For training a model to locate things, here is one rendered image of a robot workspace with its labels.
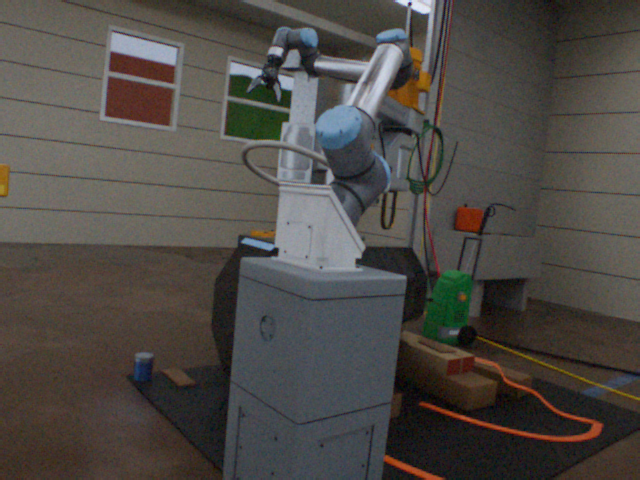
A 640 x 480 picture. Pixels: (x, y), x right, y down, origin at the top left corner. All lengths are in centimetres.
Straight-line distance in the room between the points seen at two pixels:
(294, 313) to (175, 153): 767
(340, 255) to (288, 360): 36
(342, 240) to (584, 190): 603
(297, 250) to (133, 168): 726
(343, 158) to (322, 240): 27
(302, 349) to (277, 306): 17
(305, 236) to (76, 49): 733
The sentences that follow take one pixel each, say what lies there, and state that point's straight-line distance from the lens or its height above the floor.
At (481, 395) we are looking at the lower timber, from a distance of 312.
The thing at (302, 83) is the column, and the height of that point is 184.
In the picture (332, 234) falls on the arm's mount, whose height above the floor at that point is 97.
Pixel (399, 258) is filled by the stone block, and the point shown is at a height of 76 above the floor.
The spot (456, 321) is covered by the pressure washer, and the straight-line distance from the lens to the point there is 440.
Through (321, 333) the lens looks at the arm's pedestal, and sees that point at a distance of 154.
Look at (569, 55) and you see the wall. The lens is 797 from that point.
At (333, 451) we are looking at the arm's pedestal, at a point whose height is 30.
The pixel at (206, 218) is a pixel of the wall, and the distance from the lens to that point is 939.
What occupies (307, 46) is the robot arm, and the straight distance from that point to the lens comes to 259.
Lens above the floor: 108
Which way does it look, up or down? 5 degrees down
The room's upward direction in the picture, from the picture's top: 6 degrees clockwise
